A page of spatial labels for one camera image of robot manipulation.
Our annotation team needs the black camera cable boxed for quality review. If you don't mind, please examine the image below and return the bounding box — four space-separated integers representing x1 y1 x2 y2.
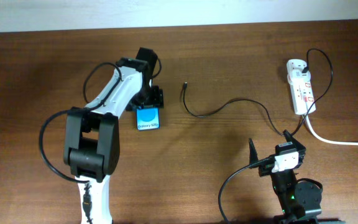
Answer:
39 62 124 224
218 156 275 224

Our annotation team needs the right black camera cable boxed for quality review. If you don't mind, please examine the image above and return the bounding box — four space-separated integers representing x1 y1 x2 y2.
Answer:
218 156 275 224

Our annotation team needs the white USB charger plug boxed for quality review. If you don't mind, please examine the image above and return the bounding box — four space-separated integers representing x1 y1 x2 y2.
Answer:
287 59 311 85

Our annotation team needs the blue Galaxy smartphone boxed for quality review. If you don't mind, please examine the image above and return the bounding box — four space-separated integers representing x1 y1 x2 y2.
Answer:
136 108 160 131

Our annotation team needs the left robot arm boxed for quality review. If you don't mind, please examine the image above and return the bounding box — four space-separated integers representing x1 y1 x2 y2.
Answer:
63 47 164 223

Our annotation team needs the white power strip cord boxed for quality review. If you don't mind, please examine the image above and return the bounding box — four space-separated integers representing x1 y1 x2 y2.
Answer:
303 114 358 148

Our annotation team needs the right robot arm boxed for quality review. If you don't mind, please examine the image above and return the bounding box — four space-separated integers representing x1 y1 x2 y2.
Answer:
249 131 323 224

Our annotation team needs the left black camera cable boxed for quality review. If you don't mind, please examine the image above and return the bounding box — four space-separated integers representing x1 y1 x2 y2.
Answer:
39 62 124 224

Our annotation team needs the black USB charging cable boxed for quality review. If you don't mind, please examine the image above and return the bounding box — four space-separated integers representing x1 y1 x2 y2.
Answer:
182 48 334 138

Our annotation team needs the white power strip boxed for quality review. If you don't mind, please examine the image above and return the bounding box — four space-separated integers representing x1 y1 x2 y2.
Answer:
286 58 317 116

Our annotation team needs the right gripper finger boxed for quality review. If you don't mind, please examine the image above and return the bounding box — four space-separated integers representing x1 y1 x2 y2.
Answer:
283 129 305 152
249 138 259 169

